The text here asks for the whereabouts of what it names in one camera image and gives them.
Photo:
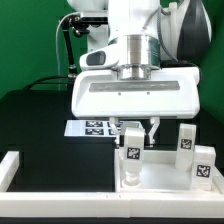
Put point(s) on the white square tabletop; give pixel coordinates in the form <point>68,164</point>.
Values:
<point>160,175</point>

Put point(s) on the camera on black mount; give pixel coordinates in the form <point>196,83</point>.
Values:
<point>80,22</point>

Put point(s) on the white U-shaped fence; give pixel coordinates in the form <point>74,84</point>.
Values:
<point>101,204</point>

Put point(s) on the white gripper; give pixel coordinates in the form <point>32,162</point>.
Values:
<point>98,93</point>

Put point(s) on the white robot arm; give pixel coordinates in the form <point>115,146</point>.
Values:
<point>137,65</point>

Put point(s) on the white fiducial tag sheet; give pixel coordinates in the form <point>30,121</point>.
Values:
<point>88,128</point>

